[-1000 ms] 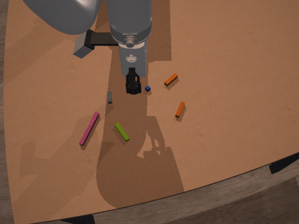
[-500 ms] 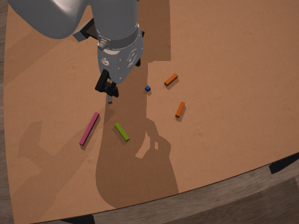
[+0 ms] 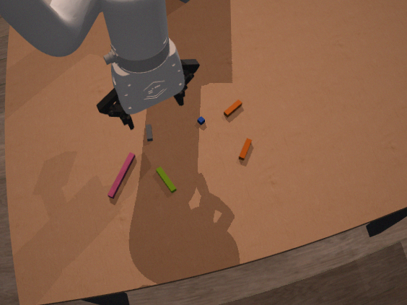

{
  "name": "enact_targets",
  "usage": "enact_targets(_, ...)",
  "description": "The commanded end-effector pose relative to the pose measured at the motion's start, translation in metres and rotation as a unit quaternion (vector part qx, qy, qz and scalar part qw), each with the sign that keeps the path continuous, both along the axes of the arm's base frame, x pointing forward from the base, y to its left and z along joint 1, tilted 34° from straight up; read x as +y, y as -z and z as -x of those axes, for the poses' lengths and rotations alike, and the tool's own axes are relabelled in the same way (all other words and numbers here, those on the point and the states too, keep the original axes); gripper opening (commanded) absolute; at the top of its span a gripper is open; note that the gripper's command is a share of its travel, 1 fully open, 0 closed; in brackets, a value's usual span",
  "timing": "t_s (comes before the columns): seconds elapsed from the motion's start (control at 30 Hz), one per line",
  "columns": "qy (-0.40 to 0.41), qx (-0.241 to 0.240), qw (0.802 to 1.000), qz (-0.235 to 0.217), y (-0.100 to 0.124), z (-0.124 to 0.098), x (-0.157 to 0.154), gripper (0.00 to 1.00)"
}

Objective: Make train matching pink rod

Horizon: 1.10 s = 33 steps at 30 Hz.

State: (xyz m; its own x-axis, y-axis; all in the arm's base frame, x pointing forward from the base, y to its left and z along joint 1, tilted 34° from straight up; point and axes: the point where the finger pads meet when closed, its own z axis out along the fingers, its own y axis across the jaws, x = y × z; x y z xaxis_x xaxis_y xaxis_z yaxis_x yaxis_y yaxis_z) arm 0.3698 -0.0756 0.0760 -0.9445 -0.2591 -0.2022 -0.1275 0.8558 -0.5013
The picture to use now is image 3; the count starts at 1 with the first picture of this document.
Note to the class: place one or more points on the lime green rod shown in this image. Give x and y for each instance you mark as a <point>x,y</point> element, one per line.
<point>166,179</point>

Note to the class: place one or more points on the small blue cube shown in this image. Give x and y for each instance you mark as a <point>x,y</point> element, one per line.
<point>201,120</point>

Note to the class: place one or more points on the dark pink rod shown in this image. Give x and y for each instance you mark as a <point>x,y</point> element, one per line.
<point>121,175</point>

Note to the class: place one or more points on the orange rod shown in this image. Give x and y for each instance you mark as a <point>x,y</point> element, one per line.
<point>245,149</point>
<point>232,108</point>

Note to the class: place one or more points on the grey rod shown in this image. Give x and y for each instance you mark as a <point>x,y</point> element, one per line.
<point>149,132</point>

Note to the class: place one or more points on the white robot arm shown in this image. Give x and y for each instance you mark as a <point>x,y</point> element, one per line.
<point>137,28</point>

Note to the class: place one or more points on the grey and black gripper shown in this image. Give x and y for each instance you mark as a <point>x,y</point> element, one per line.
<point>133,93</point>

